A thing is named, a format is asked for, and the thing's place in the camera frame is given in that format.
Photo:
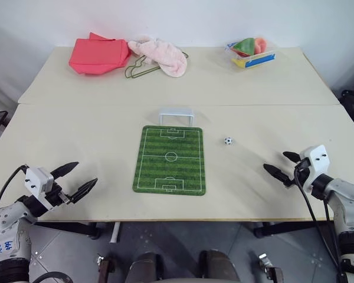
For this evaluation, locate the dark rounded shape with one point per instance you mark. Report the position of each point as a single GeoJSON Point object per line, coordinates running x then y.
{"type": "Point", "coordinates": [146, 268]}
{"type": "Point", "coordinates": [218, 266]}

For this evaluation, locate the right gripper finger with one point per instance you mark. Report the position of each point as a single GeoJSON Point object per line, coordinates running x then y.
{"type": "Point", "coordinates": [292, 156]}
{"type": "Point", "coordinates": [278, 174]}

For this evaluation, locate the black table base bar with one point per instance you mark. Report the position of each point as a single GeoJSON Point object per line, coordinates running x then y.
{"type": "Point", "coordinates": [286, 228]}

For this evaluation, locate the clear bag of toys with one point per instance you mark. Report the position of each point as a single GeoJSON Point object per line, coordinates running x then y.
{"type": "Point", "coordinates": [259, 59]}

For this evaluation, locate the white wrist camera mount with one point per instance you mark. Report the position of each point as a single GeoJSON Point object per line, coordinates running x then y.
{"type": "Point", "coordinates": [317, 160]}
{"type": "Point", "coordinates": [36, 179]}

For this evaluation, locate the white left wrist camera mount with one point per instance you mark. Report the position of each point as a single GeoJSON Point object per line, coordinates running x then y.
{"type": "Point", "coordinates": [36, 179]}

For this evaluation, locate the toy watermelon slice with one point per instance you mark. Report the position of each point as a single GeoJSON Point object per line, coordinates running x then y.
{"type": "Point", "coordinates": [244, 46]}

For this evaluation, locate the pink toy fruit slice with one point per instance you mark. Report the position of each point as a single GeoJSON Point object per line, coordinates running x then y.
{"type": "Point", "coordinates": [261, 44]}

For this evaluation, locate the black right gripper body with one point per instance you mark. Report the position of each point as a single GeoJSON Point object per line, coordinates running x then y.
{"type": "Point", "coordinates": [301, 174]}

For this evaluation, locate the brown caster wheel bracket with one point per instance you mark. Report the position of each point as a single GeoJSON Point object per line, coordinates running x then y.
{"type": "Point", "coordinates": [105, 268]}
{"type": "Point", "coordinates": [272, 271]}

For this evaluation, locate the small white goal frame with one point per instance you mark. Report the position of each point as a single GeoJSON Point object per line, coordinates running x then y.
{"type": "Point", "coordinates": [177, 111]}

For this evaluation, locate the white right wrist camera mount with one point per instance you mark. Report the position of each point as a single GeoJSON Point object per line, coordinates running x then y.
{"type": "Point", "coordinates": [317, 160]}

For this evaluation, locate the tiny soccer ball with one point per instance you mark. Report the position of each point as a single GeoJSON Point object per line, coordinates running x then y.
{"type": "Point", "coordinates": [228, 141]}

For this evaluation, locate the red folded cloth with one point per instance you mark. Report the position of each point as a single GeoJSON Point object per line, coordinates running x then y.
{"type": "Point", "coordinates": [97, 56]}

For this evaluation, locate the white table leg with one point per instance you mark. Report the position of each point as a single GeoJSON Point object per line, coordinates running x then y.
{"type": "Point", "coordinates": [115, 233]}

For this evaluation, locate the pink fluffy towel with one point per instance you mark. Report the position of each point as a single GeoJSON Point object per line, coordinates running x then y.
{"type": "Point", "coordinates": [165, 56]}

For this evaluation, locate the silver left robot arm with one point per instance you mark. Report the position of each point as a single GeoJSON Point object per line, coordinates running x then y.
{"type": "Point", "coordinates": [6, 219]}

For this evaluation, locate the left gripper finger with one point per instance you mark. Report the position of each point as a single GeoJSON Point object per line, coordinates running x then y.
{"type": "Point", "coordinates": [63, 169]}
{"type": "Point", "coordinates": [84, 190]}

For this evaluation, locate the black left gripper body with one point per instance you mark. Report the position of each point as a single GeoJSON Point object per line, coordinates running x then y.
{"type": "Point", "coordinates": [55, 197]}

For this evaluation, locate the green soccer field mat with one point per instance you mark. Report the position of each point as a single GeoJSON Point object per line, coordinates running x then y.
{"type": "Point", "coordinates": [169, 174]}

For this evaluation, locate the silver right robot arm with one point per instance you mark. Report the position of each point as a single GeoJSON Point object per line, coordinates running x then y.
{"type": "Point", "coordinates": [348, 192]}

